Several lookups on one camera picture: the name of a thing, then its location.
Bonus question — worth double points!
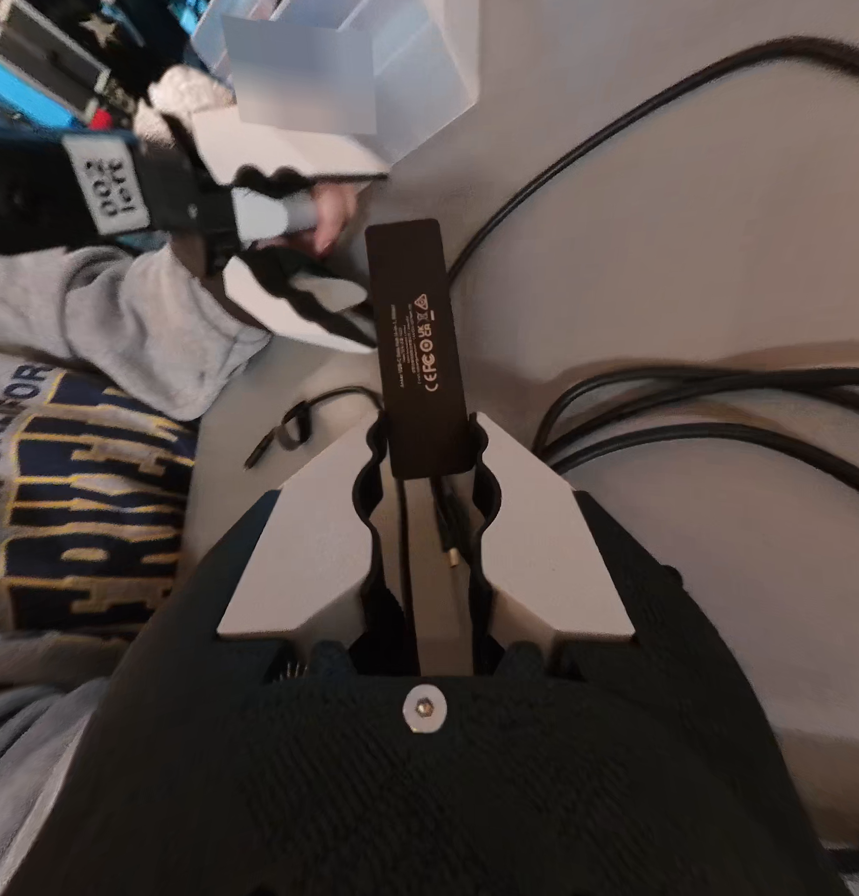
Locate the grey usb cable plug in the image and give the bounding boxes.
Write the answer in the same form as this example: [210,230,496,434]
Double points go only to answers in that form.
[232,186,321,237]

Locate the blue box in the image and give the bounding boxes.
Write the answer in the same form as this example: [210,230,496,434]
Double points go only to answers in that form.
[0,55,75,133]

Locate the thin black cable with strap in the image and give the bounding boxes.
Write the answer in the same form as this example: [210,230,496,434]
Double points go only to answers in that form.
[244,387,387,471]

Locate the person's printed grey sweatshirt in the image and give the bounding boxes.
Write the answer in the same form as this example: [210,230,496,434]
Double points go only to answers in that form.
[0,350,201,708]

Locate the white fluffy cloth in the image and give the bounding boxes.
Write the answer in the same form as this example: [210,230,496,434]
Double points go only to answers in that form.
[132,66,237,142]

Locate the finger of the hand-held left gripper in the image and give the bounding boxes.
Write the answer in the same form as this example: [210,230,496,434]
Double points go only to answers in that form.
[221,246,380,356]
[190,107,391,198]

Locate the person's left forearm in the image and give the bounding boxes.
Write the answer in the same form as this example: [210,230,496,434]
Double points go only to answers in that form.
[0,245,274,422]

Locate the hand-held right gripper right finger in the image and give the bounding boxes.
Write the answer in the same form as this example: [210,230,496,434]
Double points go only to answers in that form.
[468,412,638,644]

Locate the black case with star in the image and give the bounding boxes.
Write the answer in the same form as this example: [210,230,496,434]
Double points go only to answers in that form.
[0,0,138,130]

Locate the black usb hub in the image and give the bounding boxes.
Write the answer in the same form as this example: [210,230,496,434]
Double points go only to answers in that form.
[364,217,473,481]

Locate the black usb-c plug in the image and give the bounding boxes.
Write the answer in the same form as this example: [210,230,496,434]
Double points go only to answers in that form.
[435,482,467,574]

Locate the person's grey pants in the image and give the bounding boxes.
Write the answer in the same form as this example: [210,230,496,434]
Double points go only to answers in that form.
[0,678,112,896]

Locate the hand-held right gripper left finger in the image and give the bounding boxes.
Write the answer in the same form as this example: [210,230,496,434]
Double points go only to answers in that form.
[216,409,391,645]

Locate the translucent plastic box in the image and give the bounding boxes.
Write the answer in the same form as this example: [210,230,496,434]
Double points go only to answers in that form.
[191,0,481,158]

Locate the thick black cable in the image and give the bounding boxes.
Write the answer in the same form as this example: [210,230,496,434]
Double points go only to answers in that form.
[547,419,859,506]
[445,36,859,281]
[533,363,859,456]

